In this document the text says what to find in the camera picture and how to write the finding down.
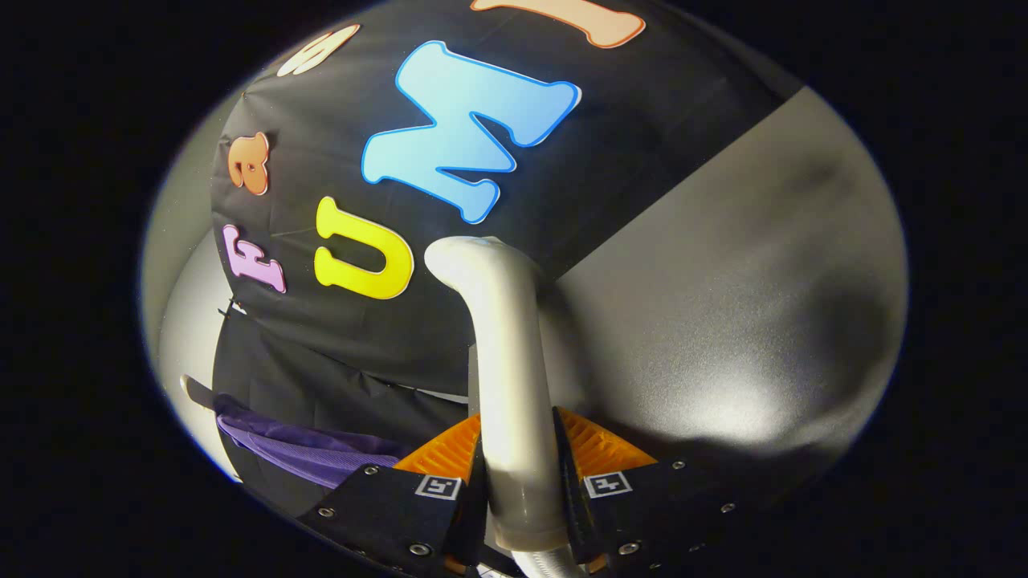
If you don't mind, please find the white garment steamer head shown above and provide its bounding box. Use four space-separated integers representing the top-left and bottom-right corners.
423 235 571 553

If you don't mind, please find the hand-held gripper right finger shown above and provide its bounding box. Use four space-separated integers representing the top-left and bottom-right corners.
553 407 772 577

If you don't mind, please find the purple jacket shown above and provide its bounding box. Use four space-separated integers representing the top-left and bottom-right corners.
213 393 410 490

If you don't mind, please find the grey cabinet with dark top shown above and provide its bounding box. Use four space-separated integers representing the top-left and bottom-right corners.
538 84 910 482

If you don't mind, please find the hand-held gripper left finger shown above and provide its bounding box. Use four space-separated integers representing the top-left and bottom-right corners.
297 413 488 577

